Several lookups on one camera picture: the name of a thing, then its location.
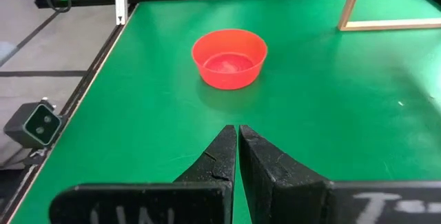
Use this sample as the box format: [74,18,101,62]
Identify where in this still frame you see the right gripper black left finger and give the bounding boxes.
[49,124,238,224]

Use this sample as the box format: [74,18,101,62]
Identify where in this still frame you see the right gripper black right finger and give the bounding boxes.
[238,124,441,224]

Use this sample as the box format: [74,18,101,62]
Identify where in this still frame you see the red plastic bowl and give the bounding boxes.
[191,28,269,91]

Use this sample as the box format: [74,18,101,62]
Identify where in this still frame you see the wooden slatted shelf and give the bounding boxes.
[337,0,441,32]

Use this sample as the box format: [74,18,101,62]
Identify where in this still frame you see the green table mat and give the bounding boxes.
[6,0,441,224]

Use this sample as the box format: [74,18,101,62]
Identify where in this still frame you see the black table-level camera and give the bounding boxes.
[3,97,63,150]

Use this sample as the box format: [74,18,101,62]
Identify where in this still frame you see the white upright bracket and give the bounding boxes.
[114,0,130,26]

